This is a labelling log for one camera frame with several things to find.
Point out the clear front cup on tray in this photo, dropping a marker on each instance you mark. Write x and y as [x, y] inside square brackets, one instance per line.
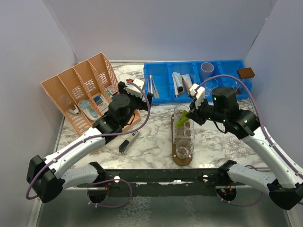
[184, 148]

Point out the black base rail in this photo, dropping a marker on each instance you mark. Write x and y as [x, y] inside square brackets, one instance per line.
[171, 182]

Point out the lime green toothpaste tube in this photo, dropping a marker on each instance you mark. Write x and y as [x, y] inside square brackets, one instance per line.
[182, 119]

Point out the blue white box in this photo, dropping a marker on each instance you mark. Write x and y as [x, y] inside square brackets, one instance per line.
[101, 103]

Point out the black silver stapler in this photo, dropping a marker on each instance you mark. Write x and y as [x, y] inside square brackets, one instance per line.
[127, 143]

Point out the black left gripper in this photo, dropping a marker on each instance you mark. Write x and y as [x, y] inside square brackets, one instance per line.
[142, 105]

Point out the small red white boxes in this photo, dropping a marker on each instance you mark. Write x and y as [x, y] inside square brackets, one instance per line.
[111, 91]

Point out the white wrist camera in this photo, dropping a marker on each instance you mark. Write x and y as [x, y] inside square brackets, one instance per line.
[133, 90]
[197, 93]

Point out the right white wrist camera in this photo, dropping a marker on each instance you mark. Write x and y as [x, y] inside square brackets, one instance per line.
[197, 93]

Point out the clear textured glass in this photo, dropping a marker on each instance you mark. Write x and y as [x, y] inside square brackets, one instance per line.
[184, 132]

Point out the brown wooden tray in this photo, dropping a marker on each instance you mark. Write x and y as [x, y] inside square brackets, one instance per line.
[178, 161]

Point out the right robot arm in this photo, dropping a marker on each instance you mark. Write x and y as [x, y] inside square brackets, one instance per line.
[284, 184]

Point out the blue bin with toothbrushes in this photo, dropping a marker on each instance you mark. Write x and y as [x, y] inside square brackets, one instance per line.
[160, 73]

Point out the clear cup on tray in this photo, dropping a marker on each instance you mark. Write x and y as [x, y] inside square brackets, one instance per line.
[184, 148]
[177, 112]

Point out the clear cup in bin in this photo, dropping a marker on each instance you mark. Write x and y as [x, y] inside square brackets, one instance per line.
[210, 86]

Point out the small white clip tool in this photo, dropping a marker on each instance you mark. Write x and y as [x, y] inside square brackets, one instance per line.
[74, 110]

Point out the white tube black cap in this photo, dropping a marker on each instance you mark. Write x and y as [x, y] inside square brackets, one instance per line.
[180, 86]

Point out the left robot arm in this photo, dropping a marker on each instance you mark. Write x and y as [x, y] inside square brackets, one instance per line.
[48, 176]

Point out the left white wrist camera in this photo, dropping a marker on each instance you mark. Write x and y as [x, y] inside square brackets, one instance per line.
[133, 90]

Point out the blue bin with toothpastes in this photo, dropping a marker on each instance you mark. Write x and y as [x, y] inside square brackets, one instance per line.
[183, 68]

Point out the blue bin with jar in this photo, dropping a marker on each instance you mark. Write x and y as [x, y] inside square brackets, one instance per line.
[230, 67]

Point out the light blue razor package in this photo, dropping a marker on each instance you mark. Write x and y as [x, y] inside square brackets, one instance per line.
[87, 108]

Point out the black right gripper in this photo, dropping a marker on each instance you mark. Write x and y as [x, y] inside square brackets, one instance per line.
[195, 114]

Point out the clear jar brown lid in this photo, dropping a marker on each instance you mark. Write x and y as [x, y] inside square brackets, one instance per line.
[245, 75]

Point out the peach desk organizer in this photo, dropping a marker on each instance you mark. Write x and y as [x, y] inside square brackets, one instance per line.
[82, 81]

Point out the lilac plastic cup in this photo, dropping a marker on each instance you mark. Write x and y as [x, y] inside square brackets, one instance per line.
[207, 69]

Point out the white tube orange cap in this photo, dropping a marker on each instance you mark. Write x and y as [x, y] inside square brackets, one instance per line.
[187, 80]

